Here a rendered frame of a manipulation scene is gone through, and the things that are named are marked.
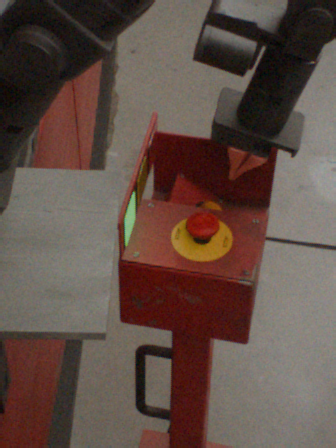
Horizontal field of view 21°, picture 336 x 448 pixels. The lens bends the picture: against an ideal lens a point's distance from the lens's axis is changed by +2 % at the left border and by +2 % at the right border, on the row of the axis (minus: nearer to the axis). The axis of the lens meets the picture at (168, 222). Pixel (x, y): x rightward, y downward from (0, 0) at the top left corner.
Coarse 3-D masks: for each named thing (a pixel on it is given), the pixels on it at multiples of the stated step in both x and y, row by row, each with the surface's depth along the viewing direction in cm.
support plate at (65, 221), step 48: (48, 192) 77; (96, 192) 78; (0, 240) 73; (48, 240) 74; (96, 240) 74; (0, 288) 70; (48, 288) 70; (96, 288) 70; (0, 336) 68; (48, 336) 68; (96, 336) 67
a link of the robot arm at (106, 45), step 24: (24, 0) 52; (48, 0) 51; (72, 0) 51; (96, 0) 50; (120, 0) 50; (144, 0) 50; (0, 24) 54; (24, 24) 53; (48, 24) 53; (72, 24) 52; (96, 24) 52; (120, 24) 51; (72, 48) 54; (96, 48) 53; (72, 72) 55
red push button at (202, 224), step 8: (192, 216) 102; (200, 216) 102; (208, 216) 102; (192, 224) 102; (200, 224) 101; (208, 224) 102; (216, 224) 102; (192, 232) 101; (200, 232) 101; (208, 232) 101; (216, 232) 102; (200, 240) 103; (208, 240) 103
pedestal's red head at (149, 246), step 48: (144, 144) 106; (192, 144) 113; (192, 192) 116; (240, 192) 117; (144, 240) 104; (240, 240) 104; (144, 288) 104; (192, 288) 103; (240, 288) 101; (240, 336) 107
